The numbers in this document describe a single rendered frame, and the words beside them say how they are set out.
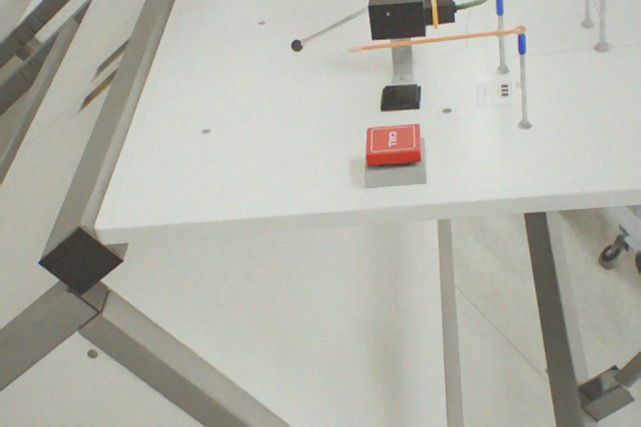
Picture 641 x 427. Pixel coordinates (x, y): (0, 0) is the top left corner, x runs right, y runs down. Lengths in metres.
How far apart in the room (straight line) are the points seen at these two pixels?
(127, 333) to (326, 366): 0.32
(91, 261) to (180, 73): 0.30
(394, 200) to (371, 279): 0.56
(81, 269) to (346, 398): 0.41
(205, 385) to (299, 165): 0.25
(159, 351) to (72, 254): 0.14
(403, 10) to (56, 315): 0.46
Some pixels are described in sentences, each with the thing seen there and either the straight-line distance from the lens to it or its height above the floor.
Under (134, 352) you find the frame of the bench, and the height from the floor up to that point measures 0.78.
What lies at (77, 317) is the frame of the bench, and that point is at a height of 0.78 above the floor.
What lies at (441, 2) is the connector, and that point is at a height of 1.18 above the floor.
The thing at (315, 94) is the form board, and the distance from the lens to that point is 1.25.
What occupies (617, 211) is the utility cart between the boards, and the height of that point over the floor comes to 0.22.
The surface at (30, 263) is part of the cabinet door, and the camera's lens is 1.34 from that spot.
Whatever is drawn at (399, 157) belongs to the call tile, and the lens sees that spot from 1.07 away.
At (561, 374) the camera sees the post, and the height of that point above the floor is 0.98.
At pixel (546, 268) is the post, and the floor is 0.98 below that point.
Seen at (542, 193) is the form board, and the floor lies 1.20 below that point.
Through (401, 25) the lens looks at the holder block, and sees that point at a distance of 1.22.
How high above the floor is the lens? 1.50
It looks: 25 degrees down
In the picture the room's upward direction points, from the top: 52 degrees clockwise
